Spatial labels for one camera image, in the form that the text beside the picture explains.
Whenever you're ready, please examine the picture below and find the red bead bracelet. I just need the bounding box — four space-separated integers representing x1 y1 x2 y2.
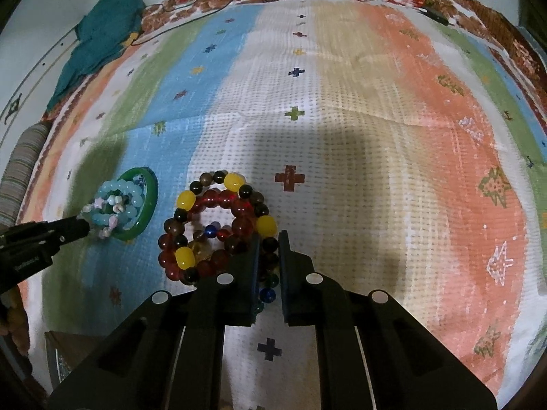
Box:
158 188 279 285

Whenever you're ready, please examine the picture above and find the multicolour glass bead bracelet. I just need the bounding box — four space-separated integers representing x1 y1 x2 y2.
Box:
187 221 278 313

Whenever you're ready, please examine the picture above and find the person's left hand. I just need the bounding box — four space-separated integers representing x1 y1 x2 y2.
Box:
1 286 30 356

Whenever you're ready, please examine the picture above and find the striped colourful bed cloth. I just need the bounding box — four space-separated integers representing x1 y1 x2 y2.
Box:
21 0 546 405

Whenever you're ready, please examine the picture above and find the grey striped pillow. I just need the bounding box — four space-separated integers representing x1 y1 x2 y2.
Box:
0 121 51 231

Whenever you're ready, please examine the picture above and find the black charging cable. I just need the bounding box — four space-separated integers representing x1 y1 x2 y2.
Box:
130 0 250 47

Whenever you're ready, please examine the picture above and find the yellow and brown bead bracelet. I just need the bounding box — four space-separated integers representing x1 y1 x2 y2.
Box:
162 169 280 287

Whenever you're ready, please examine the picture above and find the small black device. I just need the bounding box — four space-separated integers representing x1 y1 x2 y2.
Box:
419 6 450 26

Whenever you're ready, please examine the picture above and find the white shell charm bracelet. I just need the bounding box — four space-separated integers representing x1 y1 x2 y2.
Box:
80 195 129 240

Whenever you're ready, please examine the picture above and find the green jade bangle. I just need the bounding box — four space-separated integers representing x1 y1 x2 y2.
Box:
111 167 158 242

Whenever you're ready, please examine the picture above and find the teal cloth garment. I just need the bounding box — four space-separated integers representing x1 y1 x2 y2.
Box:
46 0 146 111

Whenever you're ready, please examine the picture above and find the light blue bead bracelet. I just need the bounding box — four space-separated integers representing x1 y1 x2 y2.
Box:
91 178 146 228

